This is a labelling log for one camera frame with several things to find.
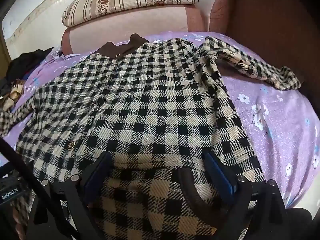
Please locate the black garment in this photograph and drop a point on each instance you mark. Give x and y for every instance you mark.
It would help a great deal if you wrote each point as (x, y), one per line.
(27, 61)

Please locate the white fabric strip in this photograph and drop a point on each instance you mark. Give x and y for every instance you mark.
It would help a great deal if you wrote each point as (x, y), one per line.
(71, 55)

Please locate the pink sofa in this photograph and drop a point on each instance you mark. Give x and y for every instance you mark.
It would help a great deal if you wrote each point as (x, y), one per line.
(150, 22)

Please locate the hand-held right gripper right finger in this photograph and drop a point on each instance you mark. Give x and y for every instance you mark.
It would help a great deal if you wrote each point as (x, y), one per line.
(221, 177)

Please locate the purple floral bedsheet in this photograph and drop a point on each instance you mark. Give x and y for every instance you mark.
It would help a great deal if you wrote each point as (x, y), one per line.
(275, 120)

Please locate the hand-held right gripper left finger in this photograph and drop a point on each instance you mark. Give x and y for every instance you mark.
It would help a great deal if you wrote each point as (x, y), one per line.
(97, 178)

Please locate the black and beige checked coat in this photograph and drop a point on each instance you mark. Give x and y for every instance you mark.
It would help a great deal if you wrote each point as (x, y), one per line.
(150, 105)

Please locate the striped floral pillow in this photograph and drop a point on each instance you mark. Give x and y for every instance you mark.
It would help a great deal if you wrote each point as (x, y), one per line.
(125, 0)

